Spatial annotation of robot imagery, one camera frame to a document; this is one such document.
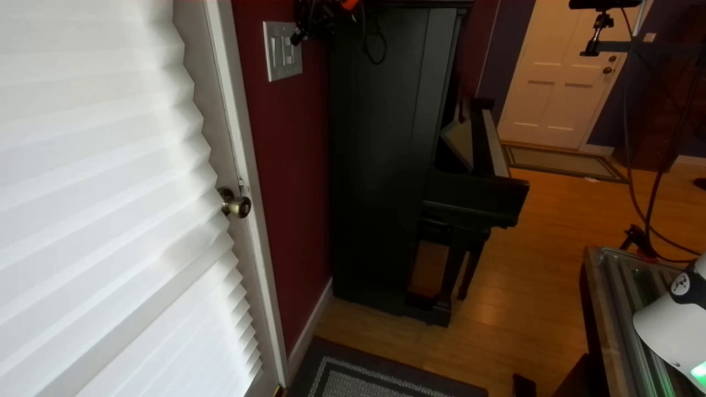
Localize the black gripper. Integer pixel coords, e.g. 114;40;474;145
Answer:
290;0;350;48

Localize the brown bordered floor mat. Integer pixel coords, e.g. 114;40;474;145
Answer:
503;140;634;185

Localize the white pleated window blind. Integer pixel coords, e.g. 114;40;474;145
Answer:
0;0;265;397

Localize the white wall switch plate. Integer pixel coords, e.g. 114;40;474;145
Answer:
261;19;304;83

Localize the metal framed robot table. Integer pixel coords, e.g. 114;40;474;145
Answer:
554;245;706;397

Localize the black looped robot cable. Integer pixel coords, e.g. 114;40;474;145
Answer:
358;5;390;69

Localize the white entrance door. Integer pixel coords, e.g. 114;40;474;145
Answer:
0;0;291;397

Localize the dark brown wooden cabinet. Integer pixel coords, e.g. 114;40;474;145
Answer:
613;0;706;174

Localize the brass door knob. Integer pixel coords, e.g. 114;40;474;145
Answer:
216;180;253;221

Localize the dark grey doormat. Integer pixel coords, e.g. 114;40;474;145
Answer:
284;336;493;397

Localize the tan music sheet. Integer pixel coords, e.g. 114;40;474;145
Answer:
440;116;477;171

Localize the black upright piano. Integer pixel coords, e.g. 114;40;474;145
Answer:
327;0;532;329

